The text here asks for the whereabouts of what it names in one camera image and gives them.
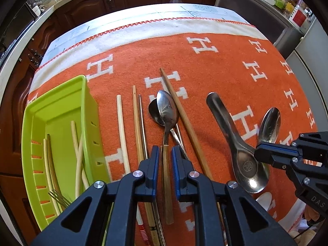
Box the small metal spoon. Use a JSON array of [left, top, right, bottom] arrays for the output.
[[148, 99, 190, 161]]

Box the white kitchen countertop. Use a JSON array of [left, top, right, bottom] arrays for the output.
[[0, 0, 113, 98]]

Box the bamboo chopstick patterned end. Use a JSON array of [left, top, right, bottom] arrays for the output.
[[132, 85, 159, 246]]

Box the metal chopstick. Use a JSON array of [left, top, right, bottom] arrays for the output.
[[139, 94, 166, 246]]

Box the pale patterned tablecloth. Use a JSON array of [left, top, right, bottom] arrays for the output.
[[46, 3, 246, 59]]

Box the person's right hand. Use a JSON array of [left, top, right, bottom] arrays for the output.
[[304, 207, 325, 227]]

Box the large metal spoon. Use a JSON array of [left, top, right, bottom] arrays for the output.
[[257, 107, 281, 144]]

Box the white ceramic spoon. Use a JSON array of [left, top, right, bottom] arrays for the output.
[[255, 192, 273, 212]]

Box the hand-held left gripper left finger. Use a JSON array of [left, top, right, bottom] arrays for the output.
[[31, 146, 160, 246]]

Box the grey refrigerator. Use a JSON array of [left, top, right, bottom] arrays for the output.
[[284, 10, 328, 134]]

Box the metal fork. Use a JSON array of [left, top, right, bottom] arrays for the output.
[[48, 190, 72, 209]]

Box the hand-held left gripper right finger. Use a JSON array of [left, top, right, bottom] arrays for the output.
[[172, 146, 295, 246]]

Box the metal soup spoon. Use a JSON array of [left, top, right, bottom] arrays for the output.
[[206, 92, 270, 194]]

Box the orange printed blanket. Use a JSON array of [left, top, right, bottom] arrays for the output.
[[27, 17, 321, 246]]

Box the wood-handled metal spoon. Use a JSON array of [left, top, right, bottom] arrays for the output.
[[156, 90, 180, 224]]

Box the red-label white tub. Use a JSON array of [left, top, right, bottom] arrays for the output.
[[288, 4, 308, 27]]

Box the cream chopstick red striped end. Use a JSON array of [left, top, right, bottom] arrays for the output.
[[116, 95, 151, 246], [43, 138, 61, 215], [76, 131, 85, 198], [71, 120, 90, 190]]

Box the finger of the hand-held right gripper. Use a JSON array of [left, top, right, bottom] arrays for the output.
[[257, 143, 298, 150], [254, 151, 298, 170]]

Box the stainless steel cabinet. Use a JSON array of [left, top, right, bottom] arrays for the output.
[[214, 0, 304, 54]]

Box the green plastic utensil tray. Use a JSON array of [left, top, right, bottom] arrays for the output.
[[21, 75, 113, 232]]

